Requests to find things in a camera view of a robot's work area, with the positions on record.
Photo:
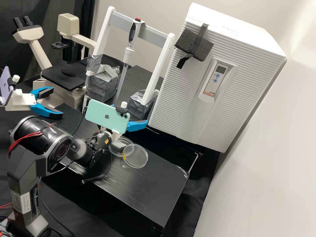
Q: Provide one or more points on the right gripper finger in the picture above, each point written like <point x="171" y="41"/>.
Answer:
<point x="137" y="124"/>

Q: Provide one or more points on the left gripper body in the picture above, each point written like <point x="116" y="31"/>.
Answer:
<point x="21" y="101"/>

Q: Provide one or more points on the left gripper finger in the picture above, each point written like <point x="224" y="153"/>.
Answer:
<point x="47" y="112"/>
<point x="40" y="92"/>

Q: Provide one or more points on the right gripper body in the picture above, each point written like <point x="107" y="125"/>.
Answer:
<point x="116" y="135"/>

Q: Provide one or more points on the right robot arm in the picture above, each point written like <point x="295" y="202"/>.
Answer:
<point x="29" y="158"/>

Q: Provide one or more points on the petri dish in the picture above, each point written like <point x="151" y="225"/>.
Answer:
<point x="118" y="145"/>

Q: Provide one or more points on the grey taped block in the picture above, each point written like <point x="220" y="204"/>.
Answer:
<point x="139" y="106"/>
<point x="102" y="82"/>

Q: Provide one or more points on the cream microscope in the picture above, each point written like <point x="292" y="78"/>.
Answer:
<point x="61" y="79"/>

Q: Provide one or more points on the petri dish lid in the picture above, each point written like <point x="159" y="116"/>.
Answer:
<point x="135" y="156"/>

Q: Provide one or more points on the white pipette stand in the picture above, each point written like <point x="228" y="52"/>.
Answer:
<point x="158" y="71"/>

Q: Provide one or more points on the incubator door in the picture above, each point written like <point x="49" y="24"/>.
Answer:
<point x="187" y="93"/>

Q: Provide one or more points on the pipette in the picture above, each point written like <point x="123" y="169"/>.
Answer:
<point x="130" y="42"/>

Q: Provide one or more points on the white incubator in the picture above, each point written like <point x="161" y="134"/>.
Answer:
<point x="251" y="74"/>

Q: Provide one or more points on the left wrist camera phone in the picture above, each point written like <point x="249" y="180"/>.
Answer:
<point x="5" y="86"/>

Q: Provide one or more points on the wrist camera phone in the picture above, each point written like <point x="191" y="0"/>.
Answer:
<point x="103" y="116"/>
<point x="5" y="86"/>

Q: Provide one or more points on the right wrist camera phone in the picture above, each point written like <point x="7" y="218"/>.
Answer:
<point x="103" y="116"/>

